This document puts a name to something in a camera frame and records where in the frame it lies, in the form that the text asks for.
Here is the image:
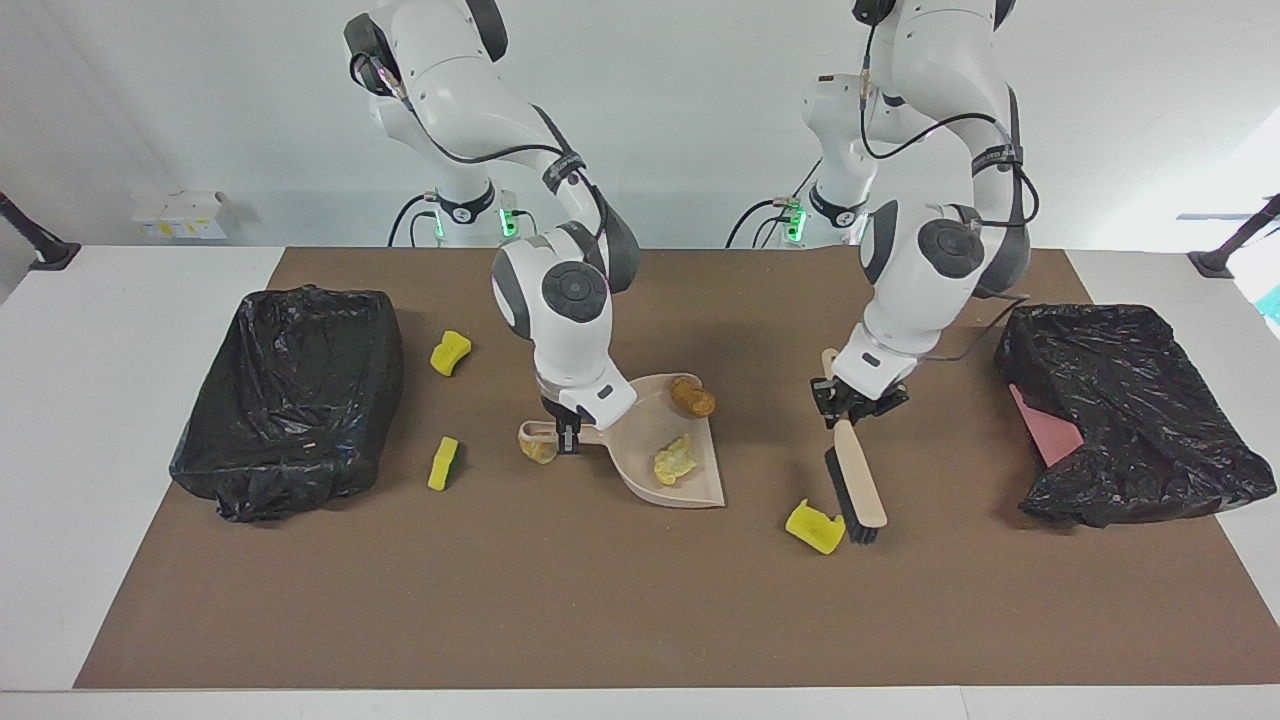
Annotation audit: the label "large brown table mat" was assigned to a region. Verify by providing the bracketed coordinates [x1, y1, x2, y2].
[75, 247, 1280, 691]

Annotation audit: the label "beige hand brush black bristles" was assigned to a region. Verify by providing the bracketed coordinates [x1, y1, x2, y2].
[820, 347, 889, 546]

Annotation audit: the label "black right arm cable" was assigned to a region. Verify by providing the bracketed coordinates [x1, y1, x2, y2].
[350, 50, 611, 241]

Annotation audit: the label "black bag lined trash bin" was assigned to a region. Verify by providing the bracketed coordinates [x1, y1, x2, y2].
[169, 285, 405, 524]

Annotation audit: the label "curved yellow sponge piece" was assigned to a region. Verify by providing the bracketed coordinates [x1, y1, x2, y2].
[430, 330, 473, 378]

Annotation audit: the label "pink plastic bin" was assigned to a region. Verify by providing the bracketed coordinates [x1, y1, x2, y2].
[1008, 383, 1086, 468]

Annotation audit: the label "rectangular yellow green sponge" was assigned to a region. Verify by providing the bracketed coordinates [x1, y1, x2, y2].
[427, 436, 461, 492]

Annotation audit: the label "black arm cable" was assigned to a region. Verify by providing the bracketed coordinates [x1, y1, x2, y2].
[350, 50, 611, 241]
[858, 0, 1041, 363]

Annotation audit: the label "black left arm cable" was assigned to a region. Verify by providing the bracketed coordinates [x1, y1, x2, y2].
[858, 0, 1041, 363]

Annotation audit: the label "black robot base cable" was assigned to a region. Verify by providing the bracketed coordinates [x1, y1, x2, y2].
[388, 193, 441, 248]
[727, 160, 823, 249]

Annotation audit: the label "beige plastic dustpan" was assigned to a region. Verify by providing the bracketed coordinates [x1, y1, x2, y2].
[517, 372, 728, 511]

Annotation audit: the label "black camera stand foot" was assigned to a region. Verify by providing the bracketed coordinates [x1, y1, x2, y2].
[1187, 193, 1280, 280]
[0, 190, 82, 272]

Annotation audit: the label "brown bread roll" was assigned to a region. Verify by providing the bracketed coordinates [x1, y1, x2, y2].
[668, 376, 717, 419]

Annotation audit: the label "notched yellow green sponge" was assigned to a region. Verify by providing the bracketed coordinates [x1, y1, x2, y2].
[785, 498, 847, 556]

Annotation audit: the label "pale bread piece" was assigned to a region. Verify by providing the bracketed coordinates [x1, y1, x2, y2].
[653, 434, 699, 487]

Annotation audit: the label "crumpled black trash bag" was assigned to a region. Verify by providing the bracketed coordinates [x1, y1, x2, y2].
[994, 303, 1279, 529]

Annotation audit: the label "white wall socket box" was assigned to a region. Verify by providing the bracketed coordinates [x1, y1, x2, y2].
[131, 190, 230, 241]

